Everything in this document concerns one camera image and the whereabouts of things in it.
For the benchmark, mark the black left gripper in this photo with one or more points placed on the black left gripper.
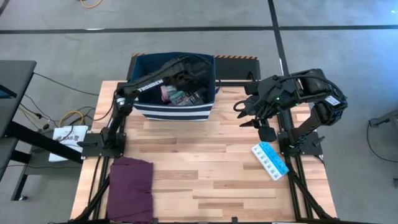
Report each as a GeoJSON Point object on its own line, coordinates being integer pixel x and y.
{"type": "Point", "coordinates": [194, 71]}

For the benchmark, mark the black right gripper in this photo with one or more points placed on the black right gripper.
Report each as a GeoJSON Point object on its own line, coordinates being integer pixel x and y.
{"type": "Point", "coordinates": [267, 99]}

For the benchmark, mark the blue white pill organizer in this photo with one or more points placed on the blue white pill organizer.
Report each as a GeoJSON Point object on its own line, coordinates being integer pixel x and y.
{"type": "Point", "coordinates": [270, 161]}

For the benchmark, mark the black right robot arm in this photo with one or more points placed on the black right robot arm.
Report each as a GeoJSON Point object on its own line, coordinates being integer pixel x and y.
{"type": "Point", "coordinates": [323, 99]}

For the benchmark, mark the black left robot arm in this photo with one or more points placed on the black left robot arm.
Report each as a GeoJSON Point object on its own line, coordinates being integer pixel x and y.
{"type": "Point", "coordinates": [149, 84]}

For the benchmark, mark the navy white striped fabric basket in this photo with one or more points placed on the navy white striped fabric basket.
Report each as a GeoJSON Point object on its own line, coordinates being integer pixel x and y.
{"type": "Point", "coordinates": [174, 112]}

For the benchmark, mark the grey metal stand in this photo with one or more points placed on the grey metal stand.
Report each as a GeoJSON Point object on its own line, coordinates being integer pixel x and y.
{"type": "Point", "coordinates": [385, 119]}

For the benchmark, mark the maroon folded cloth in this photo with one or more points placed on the maroon folded cloth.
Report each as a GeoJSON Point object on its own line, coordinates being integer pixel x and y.
{"type": "Point", "coordinates": [129, 193]}

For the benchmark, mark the white printed paper sheet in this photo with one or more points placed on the white printed paper sheet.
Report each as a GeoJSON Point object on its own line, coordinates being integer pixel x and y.
{"type": "Point", "coordinates": [66, 137]}

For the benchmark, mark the black side desk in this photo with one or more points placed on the black side desk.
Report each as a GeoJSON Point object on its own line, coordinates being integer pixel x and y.
{"type": "Point", "coordinates": [15, 93]}

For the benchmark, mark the black aluminium table frame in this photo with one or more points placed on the black aluminium table frame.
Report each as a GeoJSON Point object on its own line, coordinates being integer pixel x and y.
{"type": "Point", "coordinates": [287, 124]}

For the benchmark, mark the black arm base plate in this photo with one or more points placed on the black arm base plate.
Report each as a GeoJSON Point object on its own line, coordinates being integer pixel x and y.
{"type": "Point", "coordinates": [93, 146]}
{"type": "Point", "coordinates": [311, 149]}

